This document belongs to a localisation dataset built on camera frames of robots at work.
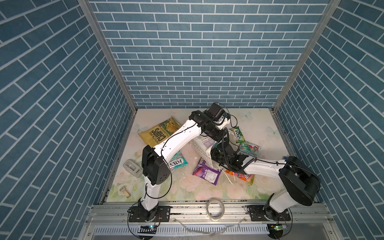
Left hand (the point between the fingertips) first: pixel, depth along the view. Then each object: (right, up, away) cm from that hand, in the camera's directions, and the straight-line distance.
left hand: (222, 137), depth 78 cm
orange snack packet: (+15, -24, +5) cm, 29 cm away
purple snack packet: (-8, -21, +6) cm, 23 cm away
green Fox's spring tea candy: (+15, -1, +24) cm, 28 cm away
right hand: (-8, -9, +10) cm, 16 cm away
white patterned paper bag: (-11, -5, +3) cm, 13 cm away
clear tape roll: (-6, -39, -7) cm, 40 cm away
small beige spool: (-54, -29, +2) cm, 61 cm away
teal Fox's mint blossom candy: (+20, -9, +17) cm, 28 cm away
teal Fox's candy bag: (-26, -16, +10) cm, 32 cm away
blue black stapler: (+42, -15, +15) cm, 47 cm away
